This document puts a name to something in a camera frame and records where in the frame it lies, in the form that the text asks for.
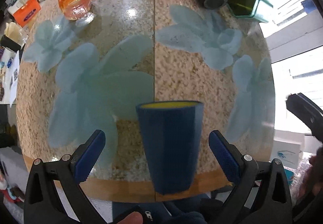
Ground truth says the blue cup yellow inside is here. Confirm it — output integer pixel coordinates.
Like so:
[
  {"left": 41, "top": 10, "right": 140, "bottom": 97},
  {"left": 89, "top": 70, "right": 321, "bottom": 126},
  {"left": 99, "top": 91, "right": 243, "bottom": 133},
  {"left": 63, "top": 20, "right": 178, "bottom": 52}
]
[{"left": 136, "top": 100, "right": 204, "bottom": 195}]

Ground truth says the teal hexagonal cup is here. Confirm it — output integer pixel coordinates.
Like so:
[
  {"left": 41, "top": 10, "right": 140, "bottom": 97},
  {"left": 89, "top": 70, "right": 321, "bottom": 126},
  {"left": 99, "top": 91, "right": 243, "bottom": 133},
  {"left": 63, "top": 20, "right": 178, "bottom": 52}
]
[{"left": 227, "top": 0, "right": 274, "bottom": 23}]

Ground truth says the orange patterned glass cup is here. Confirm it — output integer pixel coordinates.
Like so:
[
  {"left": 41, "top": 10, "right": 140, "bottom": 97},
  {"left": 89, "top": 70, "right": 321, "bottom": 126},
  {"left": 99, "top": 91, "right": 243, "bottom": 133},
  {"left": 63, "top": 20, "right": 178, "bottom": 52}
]
[{"left": 58, "top": 0, "right": 96, "bottom": 27}]

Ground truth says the person's right hand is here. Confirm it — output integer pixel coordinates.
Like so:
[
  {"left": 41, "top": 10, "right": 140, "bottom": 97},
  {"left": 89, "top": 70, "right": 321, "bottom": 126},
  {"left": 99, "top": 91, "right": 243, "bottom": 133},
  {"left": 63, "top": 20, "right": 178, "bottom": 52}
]
[{"left": 298, "top": 147, "right": 322, "bottom": 199}]

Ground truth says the person's hand holding gripper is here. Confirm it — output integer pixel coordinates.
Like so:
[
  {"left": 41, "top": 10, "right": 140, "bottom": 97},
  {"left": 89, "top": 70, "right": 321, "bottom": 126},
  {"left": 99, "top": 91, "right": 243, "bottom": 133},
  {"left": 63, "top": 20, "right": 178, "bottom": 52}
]
[{"left": 118, "top": 211, "right": 144, "bottom": 224}]

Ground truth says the white paper sheet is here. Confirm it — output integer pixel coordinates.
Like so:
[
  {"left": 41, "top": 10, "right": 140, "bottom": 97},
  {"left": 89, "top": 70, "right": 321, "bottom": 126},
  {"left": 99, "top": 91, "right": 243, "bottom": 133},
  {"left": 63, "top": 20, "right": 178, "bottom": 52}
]
[{"left": 9, "top": 51, "right": 20, "bottom": 107}]

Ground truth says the orange tissue box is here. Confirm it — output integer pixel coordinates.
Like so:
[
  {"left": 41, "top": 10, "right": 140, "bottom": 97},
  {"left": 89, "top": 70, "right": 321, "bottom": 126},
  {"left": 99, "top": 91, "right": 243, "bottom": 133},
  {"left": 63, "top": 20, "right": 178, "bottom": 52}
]
[{"left": 13, "top": 0, "right": 41, "bottom": 27}]

